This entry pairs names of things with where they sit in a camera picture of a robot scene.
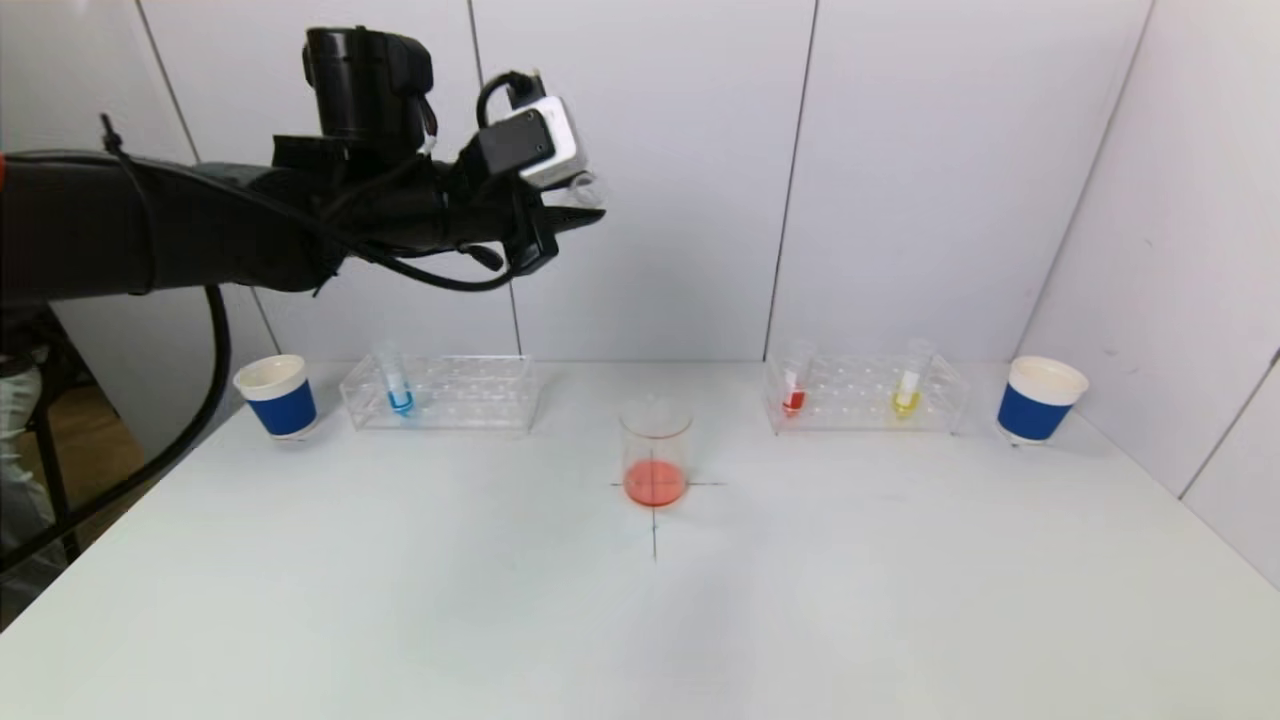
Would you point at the red pigment test tube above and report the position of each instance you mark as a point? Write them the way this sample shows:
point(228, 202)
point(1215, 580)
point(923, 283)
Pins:
point(794, 402)

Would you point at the blue pigment test tube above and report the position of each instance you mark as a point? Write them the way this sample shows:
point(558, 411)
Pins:
point(401, 402)

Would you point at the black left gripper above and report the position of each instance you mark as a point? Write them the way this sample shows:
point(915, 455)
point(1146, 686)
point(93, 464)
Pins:
point(531, 236)

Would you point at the orange pigment test tube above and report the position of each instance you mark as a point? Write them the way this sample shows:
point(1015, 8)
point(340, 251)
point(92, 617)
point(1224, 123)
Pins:
point(585, 190)

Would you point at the white paper cup blue sleeve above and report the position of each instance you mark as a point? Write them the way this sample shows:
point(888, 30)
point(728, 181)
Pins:
point(1030, 414)
point(285, 410)

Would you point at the clear acrylic test tube rack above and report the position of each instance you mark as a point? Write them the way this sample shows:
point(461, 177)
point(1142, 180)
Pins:
point(450, 402)
point(850, 402)

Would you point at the person in grey clothes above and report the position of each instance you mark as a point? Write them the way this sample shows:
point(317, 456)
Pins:
point(15, 480)

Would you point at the yellow pigment test tube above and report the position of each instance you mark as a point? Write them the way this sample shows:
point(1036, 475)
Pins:
point(905, 403)

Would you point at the clear glass beaker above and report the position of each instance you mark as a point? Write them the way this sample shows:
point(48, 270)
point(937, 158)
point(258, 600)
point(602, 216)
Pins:
point(655, 482)

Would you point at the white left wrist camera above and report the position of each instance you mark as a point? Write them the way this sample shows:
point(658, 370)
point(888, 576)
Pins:
point(545, 130)

